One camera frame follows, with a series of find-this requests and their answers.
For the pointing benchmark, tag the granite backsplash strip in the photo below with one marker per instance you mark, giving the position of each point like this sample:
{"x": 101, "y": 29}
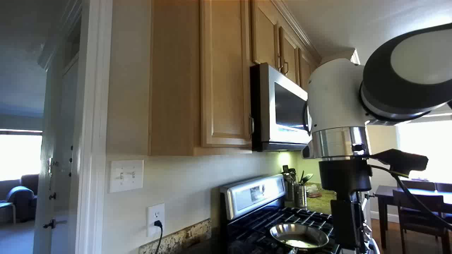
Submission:
{"x": 181, "y": 237}

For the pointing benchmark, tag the bright dining room window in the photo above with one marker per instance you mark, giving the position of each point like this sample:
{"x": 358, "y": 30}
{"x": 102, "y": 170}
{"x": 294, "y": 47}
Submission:
{"x": 426, "y": 150}

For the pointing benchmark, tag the dark wooden dining table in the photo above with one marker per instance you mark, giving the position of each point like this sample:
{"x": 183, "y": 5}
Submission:
{"x": 414, "y": 194}

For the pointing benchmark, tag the white light switch plate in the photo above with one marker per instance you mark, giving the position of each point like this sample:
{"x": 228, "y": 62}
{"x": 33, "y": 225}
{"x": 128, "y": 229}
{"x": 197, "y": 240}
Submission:
{"x": 126, "y": 175}

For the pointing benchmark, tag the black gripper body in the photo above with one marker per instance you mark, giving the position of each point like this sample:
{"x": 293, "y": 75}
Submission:
{"x": 347, "y": 175}

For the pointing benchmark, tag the narrow wooden cupboard door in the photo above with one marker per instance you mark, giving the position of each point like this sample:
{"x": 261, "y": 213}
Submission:
{"x": 306, "y": 71}

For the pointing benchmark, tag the white interior door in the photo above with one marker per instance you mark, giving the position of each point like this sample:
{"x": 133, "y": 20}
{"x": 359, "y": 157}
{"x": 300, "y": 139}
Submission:
{"x": 59, "y": 164}

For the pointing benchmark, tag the stainless steel microwave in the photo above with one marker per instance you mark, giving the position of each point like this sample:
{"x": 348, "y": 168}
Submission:
{"x": 280, "y": 108}

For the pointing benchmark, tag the dark blue armchair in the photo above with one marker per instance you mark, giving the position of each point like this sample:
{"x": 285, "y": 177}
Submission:
{"x": 20, "y": 199}

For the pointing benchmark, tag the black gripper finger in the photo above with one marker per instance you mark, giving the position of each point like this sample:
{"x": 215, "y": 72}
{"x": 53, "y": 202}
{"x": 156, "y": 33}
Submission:
{"x": 355, "y": 226}
{"x": 340, "y": 226}

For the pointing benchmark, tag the white wall outlet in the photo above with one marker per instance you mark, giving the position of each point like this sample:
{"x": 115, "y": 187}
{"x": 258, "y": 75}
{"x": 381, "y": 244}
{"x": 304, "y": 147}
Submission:
{"x": 156, "y": 213}

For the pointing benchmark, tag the dark wooden chair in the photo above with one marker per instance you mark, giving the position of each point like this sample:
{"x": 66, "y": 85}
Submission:
{"x": 419, "y": 216}

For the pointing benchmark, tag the white black Franka robot arm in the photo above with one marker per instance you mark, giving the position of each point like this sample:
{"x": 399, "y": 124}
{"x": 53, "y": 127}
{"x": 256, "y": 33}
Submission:
{"x": 340, "y": 93}

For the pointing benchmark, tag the wooden cupboard carcass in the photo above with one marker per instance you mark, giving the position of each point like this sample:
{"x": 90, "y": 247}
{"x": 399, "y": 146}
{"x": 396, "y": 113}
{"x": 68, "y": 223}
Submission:
{"x": 174, "y": 79}

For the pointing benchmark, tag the metal utensil holder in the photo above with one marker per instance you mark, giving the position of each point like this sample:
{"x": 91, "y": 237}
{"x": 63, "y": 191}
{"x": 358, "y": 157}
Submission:
{"x": 301, "y": 195}

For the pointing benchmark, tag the short wooden cupboard door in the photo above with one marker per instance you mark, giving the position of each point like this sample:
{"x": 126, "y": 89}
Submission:
{"x": 263, "y": 33}
{"x": 289, "y": 57}

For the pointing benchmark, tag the white door frame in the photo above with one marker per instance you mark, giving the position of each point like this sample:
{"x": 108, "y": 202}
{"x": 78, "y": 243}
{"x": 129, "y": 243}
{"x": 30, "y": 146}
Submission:
{"x": 94, "y": 127}

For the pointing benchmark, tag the silver frying pan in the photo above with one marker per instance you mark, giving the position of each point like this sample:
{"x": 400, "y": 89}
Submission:
{"x": 297, "y": 236}

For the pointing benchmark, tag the dark bottle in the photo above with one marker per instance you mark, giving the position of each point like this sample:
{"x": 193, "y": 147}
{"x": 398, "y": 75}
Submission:
{"x": 289, "y": 185}

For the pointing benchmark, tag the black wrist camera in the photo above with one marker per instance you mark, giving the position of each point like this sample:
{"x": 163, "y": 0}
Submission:
{"x": 405, "y": 161}

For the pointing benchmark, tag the tall wooden cupboard door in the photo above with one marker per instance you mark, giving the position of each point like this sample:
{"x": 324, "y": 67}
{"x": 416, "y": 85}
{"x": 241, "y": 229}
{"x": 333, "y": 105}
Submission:
{"x": 225, "y": 71}

